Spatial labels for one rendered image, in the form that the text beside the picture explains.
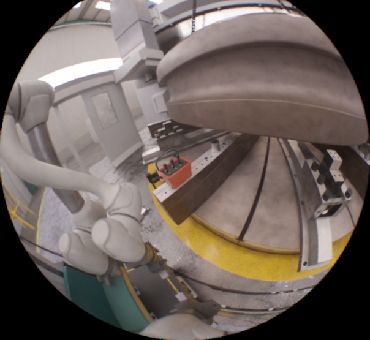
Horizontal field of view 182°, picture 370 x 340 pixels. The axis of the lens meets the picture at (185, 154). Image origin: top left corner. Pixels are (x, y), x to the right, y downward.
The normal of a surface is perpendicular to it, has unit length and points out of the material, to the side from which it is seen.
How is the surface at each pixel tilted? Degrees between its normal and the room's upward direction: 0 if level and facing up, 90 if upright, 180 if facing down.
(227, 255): 0
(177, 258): 0
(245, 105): 90
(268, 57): 90
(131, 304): 0
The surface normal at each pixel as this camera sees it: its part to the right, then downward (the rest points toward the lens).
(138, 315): -0.25, -0.83
